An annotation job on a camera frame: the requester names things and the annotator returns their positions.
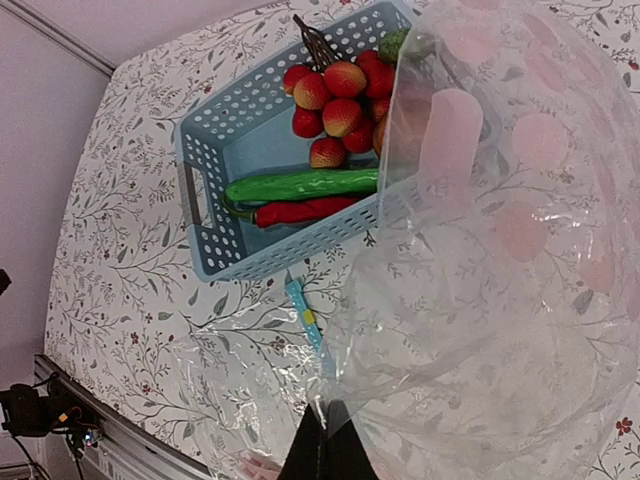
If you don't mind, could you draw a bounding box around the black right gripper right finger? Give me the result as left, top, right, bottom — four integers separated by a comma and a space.
324, 400, 379, 480

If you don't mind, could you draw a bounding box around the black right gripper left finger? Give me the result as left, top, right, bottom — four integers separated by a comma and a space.
277, 405, 329, 480

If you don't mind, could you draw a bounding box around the dark green bumpy cucumber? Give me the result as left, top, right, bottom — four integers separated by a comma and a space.
377, 28, 410, 65

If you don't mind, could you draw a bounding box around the clear pink zipper bag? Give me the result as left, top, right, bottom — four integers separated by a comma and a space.
312, 1, 639, 479

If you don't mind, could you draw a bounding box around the clear blue zipper bag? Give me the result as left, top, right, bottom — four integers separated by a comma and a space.
171, 278, 341, 479

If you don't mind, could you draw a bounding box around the floral patterned table mat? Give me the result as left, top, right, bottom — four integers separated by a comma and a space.
43, 0, 640, 480

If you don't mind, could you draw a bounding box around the red chili pepper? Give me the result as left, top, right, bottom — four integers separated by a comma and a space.
221, 196, 360, 229

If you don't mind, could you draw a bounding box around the smooth green cucumber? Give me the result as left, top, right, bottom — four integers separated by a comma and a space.
225, 168, 378, 203

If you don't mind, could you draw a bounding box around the light blue plastic basket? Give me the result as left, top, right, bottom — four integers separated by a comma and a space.
173, 0, 431, 284

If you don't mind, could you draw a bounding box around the red lychee fruit bunch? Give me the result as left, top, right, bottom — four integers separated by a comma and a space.
282, 16, 395, 169

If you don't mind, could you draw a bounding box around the front aluminium rail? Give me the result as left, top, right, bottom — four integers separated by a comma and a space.
34, 354, 211, 480

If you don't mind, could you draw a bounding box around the small circuit board with wires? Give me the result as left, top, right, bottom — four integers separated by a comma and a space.
51, 405, 103, 460

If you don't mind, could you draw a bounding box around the left aluminium frame post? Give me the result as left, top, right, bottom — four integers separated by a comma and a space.
1, 0, 116, 78

